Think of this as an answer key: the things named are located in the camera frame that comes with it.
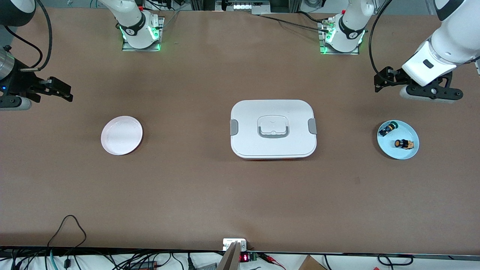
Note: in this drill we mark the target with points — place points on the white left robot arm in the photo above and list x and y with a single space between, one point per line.
453 41

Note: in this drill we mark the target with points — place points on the pink round plate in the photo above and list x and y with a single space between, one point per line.
122 135

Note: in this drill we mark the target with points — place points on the green push button switch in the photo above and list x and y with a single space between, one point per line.
387 129

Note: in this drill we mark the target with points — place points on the circuit board with red display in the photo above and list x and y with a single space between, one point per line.
244 258

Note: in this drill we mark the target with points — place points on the white lidded lunch box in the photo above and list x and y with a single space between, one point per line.
247 142

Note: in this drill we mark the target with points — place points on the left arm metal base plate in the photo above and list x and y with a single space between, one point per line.
323 48

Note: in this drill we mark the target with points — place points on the small white box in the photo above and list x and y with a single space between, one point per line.
228 243

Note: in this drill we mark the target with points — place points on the brown cardboard piece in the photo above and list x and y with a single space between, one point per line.
311 264

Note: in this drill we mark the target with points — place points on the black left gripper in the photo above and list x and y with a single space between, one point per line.
396 77

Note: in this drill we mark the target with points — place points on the white power strip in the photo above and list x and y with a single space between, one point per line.
247 6

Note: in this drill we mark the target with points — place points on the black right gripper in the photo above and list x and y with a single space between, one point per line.
18 83

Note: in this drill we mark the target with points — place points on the red clip leads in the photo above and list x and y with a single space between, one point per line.
270 258

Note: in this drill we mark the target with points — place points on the orange push button switch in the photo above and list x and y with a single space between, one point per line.
404 144

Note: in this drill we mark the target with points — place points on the light blue round plate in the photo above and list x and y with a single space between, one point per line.
407 131

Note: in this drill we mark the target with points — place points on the tan flat bar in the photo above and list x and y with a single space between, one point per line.
229 260

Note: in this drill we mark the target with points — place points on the black power adapter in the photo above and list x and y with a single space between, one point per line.
144 265

